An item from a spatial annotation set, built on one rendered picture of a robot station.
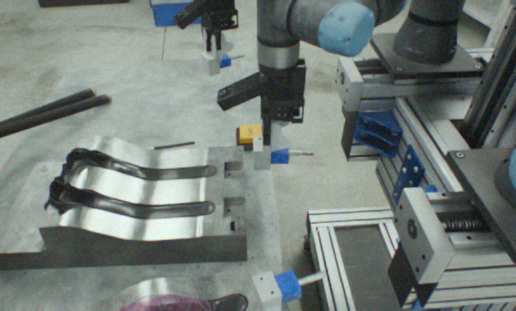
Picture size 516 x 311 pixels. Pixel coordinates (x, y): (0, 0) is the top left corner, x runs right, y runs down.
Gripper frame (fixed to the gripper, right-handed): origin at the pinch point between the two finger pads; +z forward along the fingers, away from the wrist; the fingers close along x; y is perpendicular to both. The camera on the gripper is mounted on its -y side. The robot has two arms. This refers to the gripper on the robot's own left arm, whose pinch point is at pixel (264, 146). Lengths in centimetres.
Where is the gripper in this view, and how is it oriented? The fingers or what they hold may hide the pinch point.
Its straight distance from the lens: 81.8
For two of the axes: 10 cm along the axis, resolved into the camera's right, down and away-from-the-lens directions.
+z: 0.0, 7.4, 6.7
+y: 10.0, -0.1, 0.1
